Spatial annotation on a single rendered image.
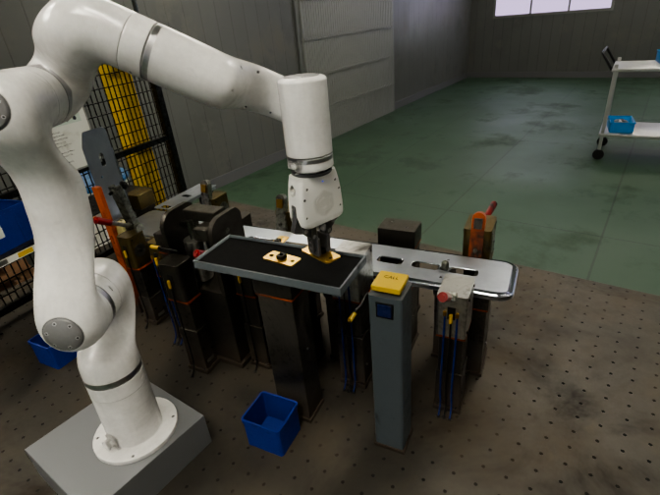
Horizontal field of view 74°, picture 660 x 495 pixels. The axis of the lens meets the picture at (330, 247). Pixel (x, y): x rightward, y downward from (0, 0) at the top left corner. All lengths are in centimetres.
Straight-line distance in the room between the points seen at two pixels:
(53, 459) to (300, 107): 95
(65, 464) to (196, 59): 91
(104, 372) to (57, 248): 28
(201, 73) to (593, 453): 113
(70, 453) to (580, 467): 115
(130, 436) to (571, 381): 112
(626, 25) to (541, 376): 1000
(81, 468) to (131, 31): 90
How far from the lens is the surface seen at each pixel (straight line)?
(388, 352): 94
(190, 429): 117
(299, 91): 75
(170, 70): 76
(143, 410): 112
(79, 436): 128
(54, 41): 82
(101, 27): 79
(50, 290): 92
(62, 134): 209
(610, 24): 1106
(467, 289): 103
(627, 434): 132
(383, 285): 86
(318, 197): 81
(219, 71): 75
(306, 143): 76
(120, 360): 103
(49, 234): 90
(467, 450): 118
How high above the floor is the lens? 163
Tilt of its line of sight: 28 degrees down
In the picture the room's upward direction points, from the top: 5 degrees counter-clockwise
